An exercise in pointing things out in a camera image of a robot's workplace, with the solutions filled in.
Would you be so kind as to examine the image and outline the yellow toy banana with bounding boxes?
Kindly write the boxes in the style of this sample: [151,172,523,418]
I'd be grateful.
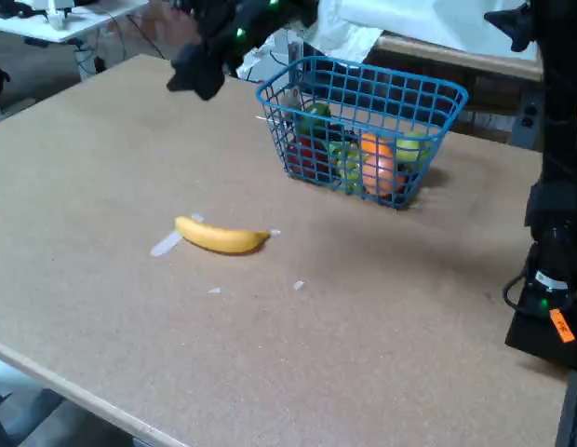
[173,215,273,256]

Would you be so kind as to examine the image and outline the white basket tag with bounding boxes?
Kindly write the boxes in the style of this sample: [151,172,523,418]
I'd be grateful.
[281,86,304,112]

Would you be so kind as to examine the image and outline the round dark green toy fruit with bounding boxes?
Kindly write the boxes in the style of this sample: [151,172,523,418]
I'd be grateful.
[295,101,332,139]

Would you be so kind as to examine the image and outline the white desk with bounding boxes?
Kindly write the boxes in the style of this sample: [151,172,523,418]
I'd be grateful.
[0,0,151,80]

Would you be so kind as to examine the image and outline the red toy pomegranate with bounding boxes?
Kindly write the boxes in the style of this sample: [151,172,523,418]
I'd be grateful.
[286,135,331,181]

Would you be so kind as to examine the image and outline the white object on desk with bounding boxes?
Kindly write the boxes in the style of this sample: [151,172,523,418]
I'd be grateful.
[44,0,78,30]

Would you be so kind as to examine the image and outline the black toy grapes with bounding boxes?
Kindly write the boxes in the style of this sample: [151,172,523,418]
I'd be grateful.
[323,121,362,145]

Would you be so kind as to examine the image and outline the yellow-green toy fruit bunch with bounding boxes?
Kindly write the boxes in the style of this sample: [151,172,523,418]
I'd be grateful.
[329,142,366,193]

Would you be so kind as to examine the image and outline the long white tape strip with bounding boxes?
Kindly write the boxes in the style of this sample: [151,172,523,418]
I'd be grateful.
[150,213,205,258]

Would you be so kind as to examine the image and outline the orange-pink toy fruit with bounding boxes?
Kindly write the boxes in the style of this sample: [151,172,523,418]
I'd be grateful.
[361,155,406,197]

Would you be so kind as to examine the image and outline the light green toy apple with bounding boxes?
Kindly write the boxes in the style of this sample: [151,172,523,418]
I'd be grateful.
[395,130,434,163]

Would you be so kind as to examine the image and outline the white panel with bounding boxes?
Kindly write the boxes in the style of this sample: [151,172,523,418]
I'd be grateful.
[337,0,541,61]

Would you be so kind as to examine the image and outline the wooden bench top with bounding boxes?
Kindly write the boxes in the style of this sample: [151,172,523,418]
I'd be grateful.
[376,31,548,84]

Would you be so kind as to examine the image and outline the black clamp piece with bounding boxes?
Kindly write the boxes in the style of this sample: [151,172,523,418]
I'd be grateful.
[483,3,539,53]

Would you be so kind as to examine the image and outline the grey outlet panel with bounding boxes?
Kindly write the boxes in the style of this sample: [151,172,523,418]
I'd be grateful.
[511,78,548,151]

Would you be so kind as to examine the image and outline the orange label tag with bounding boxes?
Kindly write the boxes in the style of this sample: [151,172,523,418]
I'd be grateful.
[548,307,576,345]

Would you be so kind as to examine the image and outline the blue wire basket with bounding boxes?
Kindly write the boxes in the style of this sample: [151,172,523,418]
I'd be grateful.
[255,55,470,210]

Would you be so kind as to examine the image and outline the black base cable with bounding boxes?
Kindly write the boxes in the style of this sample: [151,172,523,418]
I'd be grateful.
[502,272,537,311]

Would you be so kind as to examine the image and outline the black metal post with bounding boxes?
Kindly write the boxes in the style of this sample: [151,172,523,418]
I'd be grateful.
[555,370,577,447]

